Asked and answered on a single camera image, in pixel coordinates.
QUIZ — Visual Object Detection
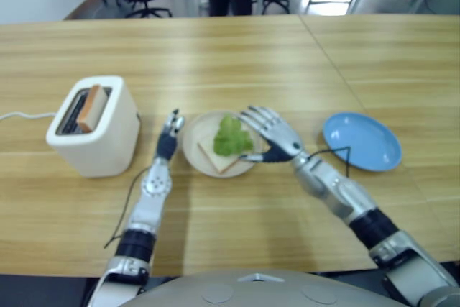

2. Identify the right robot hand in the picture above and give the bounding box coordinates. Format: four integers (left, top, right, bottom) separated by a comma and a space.
237, 105, 308, 165

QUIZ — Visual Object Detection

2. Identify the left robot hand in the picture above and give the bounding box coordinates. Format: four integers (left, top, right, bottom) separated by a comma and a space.
155, 108, 186, 162

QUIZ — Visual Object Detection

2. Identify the beige plate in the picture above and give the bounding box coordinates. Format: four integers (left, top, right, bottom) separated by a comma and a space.
181, 110, 266, 178

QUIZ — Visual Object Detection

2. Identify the green lettuce leaf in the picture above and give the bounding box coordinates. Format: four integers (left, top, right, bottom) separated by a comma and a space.
213, 114, 254, 157

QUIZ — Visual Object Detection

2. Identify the bread slice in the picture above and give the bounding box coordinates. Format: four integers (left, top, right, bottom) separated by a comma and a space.
196, 130, 271, 175
75, 84, 110, 133

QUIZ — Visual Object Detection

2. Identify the cream toaster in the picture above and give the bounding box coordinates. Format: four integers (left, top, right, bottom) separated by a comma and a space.
45, 75, 142, 178

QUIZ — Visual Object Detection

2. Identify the blue plate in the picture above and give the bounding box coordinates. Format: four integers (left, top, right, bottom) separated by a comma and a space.
322, 111, 403, 173

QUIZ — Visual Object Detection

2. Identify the robot body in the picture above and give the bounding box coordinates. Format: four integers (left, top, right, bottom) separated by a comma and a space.
118, 269, 410, 307

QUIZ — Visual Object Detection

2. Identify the black cable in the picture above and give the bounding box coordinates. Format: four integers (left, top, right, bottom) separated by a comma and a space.
307, 146, 352, 178
103, 165, 155, 249

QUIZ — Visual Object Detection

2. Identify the white cord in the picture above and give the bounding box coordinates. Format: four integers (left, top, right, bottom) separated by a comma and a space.
0, 111, 58, 122

